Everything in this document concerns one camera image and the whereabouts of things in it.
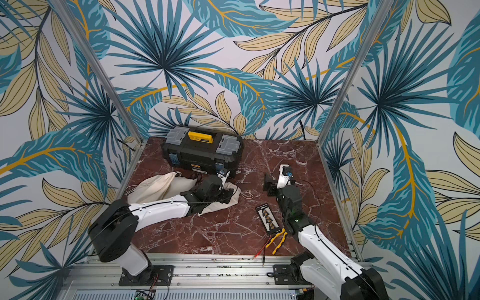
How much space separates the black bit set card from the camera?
86 centimetres

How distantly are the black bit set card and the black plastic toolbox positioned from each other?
244mm

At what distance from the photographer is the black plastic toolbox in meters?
0.92
